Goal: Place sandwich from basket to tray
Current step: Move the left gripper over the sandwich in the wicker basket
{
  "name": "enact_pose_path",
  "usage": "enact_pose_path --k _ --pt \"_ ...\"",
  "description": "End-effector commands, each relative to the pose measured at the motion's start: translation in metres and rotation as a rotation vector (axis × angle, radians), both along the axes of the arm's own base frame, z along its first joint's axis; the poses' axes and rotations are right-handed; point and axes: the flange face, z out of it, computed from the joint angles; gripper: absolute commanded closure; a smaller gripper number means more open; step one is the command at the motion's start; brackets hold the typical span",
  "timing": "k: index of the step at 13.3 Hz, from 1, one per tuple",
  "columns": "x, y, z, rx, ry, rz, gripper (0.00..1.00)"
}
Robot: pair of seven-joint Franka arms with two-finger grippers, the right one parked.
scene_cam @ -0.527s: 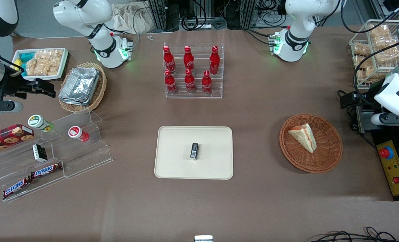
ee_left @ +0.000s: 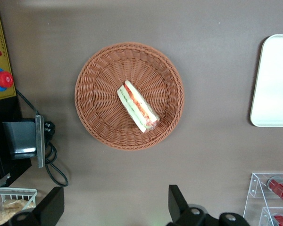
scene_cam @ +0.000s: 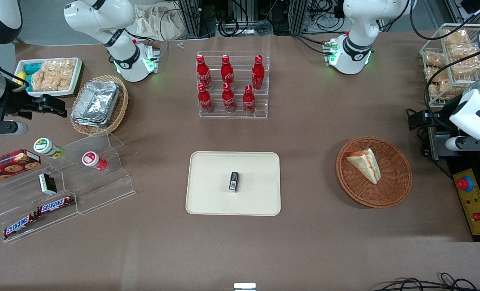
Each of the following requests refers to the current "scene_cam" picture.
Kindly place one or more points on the yellow snack packet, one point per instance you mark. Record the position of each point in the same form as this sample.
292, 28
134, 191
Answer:
20, 78

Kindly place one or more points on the grey metal plate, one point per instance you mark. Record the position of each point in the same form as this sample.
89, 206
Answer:
438, 143

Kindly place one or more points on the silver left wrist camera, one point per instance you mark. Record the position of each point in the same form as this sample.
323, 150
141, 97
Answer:
466, 144

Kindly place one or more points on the black side stand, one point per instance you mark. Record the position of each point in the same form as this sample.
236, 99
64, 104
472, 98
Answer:
458, 165

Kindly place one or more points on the teal snack packet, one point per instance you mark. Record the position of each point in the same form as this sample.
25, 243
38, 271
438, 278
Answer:
32, 68

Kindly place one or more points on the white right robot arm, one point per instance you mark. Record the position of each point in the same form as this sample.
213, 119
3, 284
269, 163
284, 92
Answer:
120, 54

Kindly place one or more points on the triangle sandwich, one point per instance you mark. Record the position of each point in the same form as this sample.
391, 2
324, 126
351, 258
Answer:
367, 163

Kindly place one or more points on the red cola bottle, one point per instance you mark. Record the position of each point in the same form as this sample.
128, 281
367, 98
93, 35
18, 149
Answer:
203, 72
204, 101
227, 72
228, 101
258, 74
248, 103

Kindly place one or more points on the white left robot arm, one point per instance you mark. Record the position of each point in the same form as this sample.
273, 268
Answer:
355, 44

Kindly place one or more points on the clear acrylic bottle rack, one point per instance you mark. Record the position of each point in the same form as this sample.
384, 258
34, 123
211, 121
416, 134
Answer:
233, 115

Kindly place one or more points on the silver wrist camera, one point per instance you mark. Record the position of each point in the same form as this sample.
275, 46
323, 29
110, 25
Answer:
466, 144
3, 128

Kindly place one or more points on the oval light wicker basket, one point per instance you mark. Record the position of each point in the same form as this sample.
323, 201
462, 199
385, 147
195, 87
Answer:
120, 109

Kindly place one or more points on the clear bag of rice crackers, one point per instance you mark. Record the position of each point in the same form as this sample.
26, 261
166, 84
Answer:
66, 74
43, 79

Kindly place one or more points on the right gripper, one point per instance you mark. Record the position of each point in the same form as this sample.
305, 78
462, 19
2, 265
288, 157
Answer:
15, 103

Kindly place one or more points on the beige cloth bag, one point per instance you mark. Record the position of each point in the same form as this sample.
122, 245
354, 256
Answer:
155, 22

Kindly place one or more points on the aluminium frame post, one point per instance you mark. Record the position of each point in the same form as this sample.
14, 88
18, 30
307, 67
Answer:
191, 16
298, 16

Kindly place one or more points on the small black white carton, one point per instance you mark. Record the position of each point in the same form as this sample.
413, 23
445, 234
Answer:
47, 184

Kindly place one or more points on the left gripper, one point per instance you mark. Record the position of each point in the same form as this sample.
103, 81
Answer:
436, 120

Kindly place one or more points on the Snickers chocolate bar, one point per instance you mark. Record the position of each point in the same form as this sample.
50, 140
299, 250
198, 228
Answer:
56, 205
19, 225

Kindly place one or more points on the clear acrylic stepped shelf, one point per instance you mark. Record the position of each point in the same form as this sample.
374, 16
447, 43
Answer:
102, 190

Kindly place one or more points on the clear bag of fried snacks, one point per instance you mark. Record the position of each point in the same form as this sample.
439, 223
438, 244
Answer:
468, 66
456, 37
434, 60
440, 87
464, 50

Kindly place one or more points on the small silver device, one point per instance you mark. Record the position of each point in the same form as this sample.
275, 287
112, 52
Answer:
244, 287

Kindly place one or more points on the red lid yogurt cup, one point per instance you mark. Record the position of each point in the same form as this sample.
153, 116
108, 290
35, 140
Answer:
92, 159

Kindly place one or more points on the green lid sunflower cup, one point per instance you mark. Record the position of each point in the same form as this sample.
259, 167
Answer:
45, 146

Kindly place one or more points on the beige plastic tray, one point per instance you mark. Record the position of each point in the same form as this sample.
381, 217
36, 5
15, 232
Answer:
211, 190

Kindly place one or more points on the stacked aluminium foil containers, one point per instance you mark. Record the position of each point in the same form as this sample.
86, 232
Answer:
96, 103

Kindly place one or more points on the white rectangular snack tray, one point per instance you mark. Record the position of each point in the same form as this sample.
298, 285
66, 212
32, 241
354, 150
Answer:
51, 93

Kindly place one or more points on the red cookie box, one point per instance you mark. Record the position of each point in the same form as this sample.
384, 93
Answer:
9, 165

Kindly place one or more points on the small black box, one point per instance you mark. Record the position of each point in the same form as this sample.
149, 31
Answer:
233, 182

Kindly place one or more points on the round brown wicker basket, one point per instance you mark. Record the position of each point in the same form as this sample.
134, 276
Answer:
369, 196

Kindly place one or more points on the red emergency stop button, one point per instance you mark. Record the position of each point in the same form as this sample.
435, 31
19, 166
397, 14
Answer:
465, 184

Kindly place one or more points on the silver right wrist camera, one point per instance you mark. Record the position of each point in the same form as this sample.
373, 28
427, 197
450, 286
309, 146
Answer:
3, 128

